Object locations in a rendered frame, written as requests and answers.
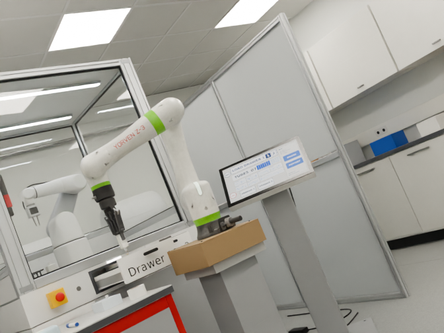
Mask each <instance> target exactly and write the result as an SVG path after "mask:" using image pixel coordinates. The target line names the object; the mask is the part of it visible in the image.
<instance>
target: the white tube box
mask: <svg viewBox="0 0 444 333"><path fill-rule="evenodd" d="M120 303H123V301H122V297H121V295H120V293H119V294H117V295H113V296H110V297H108V298H107V299H106V298H105V299H103V300H101V301H98V302H96V303H94V304H92V305H91V307H92V309H93V312H94V313H99V312H103V311H106V310H108V309H111V308H112V307H115V306H116V305H119V304H120Z"/></svg>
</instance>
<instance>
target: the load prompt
mask: <svg viewBox="0 0 444 333"><path fill-rule="evenodd" d="M276 155H278V152H277V150H276V149H274V150H272V151H270V152H267V153H265V154H263V155H260V156H258V157H256V158H254V159H251V160H249V161H247V162H245V163H242V164H240V165H237V166H235V167H233V168H230V171H231V175H232V174H234V173H236V172H239V171H241V170H244V169H246V168H248V167H251V166H253V165H256V164H258V163H261V162H262V161H265V160H267V159H269V158H272V157H274V156H276Z"/></svg>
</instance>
